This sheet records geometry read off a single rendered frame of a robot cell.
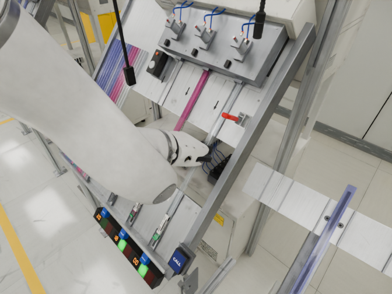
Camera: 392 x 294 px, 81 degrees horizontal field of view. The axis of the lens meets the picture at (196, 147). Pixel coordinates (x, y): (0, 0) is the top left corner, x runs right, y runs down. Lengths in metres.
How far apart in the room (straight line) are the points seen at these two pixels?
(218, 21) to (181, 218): 0.53
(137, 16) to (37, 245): 1.42
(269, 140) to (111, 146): 1.02
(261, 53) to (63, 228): 1.57
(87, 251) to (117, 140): 1.38
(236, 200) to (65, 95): 0.78
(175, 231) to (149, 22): 0.70
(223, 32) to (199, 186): 0.59
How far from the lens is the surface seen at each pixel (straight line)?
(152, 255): 0.72
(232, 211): 0.92
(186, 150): 0.48
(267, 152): 1.16
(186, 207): 0.65
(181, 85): 0.72
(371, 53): 2.18
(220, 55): 0.62
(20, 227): 1.94
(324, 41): 0.69
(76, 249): 1.68
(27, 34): 0.25
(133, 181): 0.31
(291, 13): 0.58
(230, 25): 0.65
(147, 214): 0.74
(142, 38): 0.92
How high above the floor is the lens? 1.39
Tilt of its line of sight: 42 degrees down
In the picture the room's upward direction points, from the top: straight up
